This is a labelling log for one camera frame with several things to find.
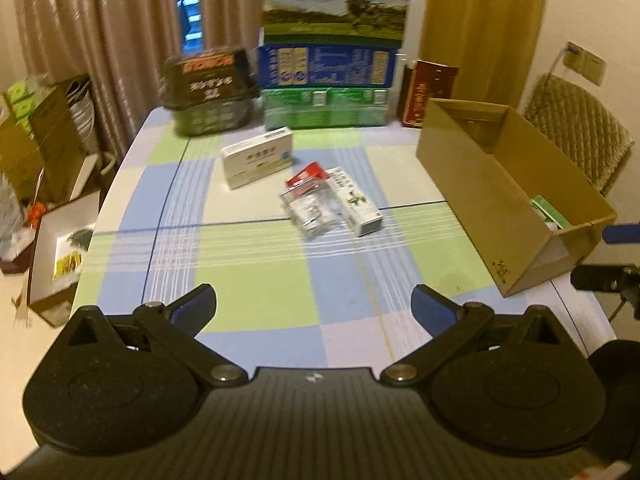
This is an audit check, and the dark charger cable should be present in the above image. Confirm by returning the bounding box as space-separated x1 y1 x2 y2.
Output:
547 50 571 78

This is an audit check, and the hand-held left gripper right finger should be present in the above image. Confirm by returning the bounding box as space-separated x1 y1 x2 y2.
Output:
381 284 576 386

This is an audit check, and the window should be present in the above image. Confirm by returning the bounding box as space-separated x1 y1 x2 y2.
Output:
171 0 207 57

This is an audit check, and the green and white medicine box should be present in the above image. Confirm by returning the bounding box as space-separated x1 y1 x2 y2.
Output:
529 194 572 233

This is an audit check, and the stack of white bowls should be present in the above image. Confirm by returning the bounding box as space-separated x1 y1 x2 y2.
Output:
67 82 98 153

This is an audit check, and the brown carton with green labels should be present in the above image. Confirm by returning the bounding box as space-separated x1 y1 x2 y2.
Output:
0 74 93 207

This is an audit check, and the beige wall socket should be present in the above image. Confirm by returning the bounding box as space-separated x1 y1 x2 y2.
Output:
584 50 609 87

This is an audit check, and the green shrink-wrapped carton pack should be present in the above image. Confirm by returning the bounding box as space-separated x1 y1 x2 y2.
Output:
261 86 392 130

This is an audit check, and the cow print milk box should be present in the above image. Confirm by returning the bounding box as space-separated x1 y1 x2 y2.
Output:
261 0 417 52

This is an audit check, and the dark red gift box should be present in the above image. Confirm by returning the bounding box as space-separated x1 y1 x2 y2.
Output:
399 59 459 129

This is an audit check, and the blue milk box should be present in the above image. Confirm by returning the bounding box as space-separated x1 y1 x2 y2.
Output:
256 41 402 92

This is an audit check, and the crumpled silver bag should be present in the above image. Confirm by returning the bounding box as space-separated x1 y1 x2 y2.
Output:
0 174 27 263

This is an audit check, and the chair with quilted cover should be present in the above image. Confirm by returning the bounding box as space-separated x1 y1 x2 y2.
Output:
520 71 637 198

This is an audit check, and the brown cardboard box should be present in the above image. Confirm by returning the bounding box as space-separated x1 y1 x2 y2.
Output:
415 96 619 299

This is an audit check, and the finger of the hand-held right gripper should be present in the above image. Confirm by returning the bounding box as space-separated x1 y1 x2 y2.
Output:
570 263 640 320
602 225 640 244

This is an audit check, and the checked desktop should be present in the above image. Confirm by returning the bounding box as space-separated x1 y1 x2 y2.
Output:
75 105 618 378

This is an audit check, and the clear packet with red header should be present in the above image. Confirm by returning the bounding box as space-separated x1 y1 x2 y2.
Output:
279 161 347 240

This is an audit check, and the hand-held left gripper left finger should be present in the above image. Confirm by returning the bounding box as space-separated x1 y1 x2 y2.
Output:
67 284 246 387

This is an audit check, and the beige curtain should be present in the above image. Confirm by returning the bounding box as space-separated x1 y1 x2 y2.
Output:
12 0 266 161

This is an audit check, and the dark snack box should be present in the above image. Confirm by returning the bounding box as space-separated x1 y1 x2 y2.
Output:
161 46 262 137

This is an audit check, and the small white plant-print box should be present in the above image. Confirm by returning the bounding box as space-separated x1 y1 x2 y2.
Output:
325 166 386 238

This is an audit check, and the flat picture gift box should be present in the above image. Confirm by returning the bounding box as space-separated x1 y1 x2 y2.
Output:
27 191 102 330

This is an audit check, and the wall socket with plug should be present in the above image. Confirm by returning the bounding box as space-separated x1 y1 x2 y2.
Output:
563 41 588 77

